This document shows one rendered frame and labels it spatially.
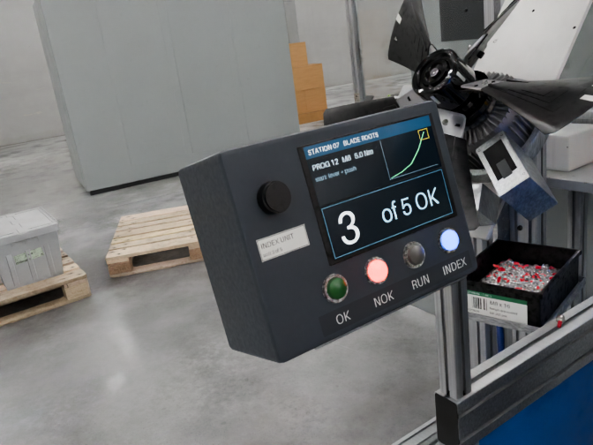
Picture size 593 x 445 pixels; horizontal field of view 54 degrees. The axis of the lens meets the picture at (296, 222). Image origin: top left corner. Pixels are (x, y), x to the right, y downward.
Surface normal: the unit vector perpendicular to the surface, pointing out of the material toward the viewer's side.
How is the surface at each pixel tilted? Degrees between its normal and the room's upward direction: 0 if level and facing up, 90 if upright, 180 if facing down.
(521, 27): 50
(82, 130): 90
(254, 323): 90
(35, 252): 95
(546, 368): 90
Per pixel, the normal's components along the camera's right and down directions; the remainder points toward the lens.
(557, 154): -0.82, 0.28
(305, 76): 0.45, 0.22
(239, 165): 0.51, -0.07
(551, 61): -0.71, -0.40
